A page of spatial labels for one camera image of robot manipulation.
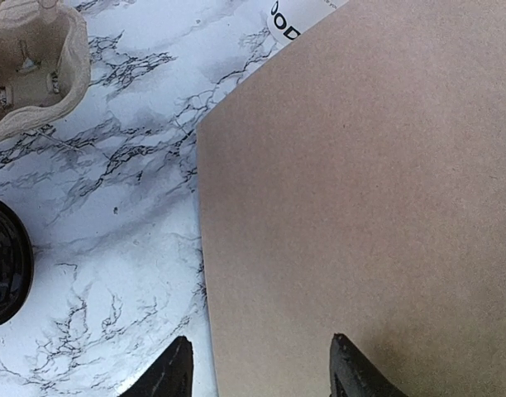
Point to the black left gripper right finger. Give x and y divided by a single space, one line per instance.
352 374

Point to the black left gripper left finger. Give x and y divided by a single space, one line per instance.
171 375

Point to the brown paper bag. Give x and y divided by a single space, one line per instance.
356 183

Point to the black lid stack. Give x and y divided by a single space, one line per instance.
16 263

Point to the brown pulp cup carrier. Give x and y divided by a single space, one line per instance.
44 64

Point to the stacked white paper cups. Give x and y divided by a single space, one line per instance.
288 19

